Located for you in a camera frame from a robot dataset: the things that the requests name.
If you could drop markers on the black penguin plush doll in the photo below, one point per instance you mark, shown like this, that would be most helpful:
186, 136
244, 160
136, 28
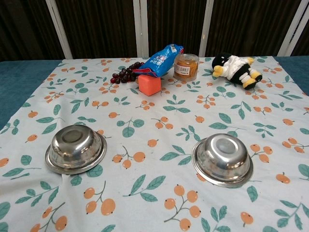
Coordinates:
235, 68

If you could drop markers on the white screen frame post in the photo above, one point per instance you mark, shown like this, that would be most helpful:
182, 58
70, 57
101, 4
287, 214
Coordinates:
140, 29
59, 29
292, 29
206, 29

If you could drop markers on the dark pleated curtain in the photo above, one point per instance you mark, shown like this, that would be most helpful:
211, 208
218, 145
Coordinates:
101, 26

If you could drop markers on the blue snack bag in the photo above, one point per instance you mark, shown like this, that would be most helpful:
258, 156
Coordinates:
160, 61

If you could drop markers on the orange foam cube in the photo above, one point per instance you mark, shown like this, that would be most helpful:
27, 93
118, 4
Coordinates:
149, 85

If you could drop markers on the dark red grape bunch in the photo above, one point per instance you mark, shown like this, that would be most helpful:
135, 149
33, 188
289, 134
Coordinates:
124, 73

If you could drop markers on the stainless steel bowl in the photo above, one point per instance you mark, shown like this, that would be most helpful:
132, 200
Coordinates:
223, 162
76, 149

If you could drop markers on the orange fruit print tablecloth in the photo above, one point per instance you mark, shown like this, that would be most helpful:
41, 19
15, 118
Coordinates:
154, 135

